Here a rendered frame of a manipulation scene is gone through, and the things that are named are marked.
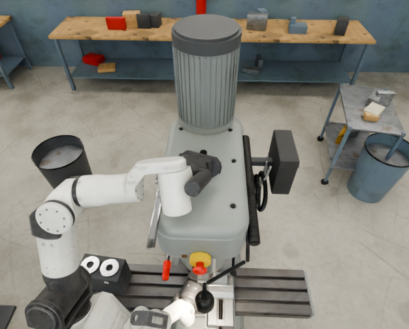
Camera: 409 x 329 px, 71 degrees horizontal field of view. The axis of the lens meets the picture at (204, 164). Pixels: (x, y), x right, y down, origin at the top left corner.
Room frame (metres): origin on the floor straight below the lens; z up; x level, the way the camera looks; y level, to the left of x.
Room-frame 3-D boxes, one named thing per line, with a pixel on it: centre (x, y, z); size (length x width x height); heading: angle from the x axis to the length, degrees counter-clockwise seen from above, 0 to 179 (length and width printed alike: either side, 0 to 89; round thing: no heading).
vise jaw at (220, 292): (0.53, -0.08, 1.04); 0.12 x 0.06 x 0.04; 88
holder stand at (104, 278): (0.62, 0.52, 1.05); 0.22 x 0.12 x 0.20; 82
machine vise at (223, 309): (0.56, -0.08, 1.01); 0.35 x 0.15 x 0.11; 178
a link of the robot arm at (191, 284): (0.51, 0.04, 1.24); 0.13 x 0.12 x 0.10; 68
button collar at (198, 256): (0.36, 0.01, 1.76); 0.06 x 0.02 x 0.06; 88
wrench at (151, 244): (0.45, 0.12, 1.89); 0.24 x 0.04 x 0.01; 178
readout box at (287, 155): (0.88, -0.34, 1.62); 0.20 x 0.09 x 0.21; 178
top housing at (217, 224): (0.61, 0.00, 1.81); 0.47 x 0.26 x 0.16; 178
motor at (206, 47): (0.84, -0.01, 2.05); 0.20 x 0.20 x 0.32
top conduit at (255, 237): (0.62, -0.14, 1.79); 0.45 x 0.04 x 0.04; 178
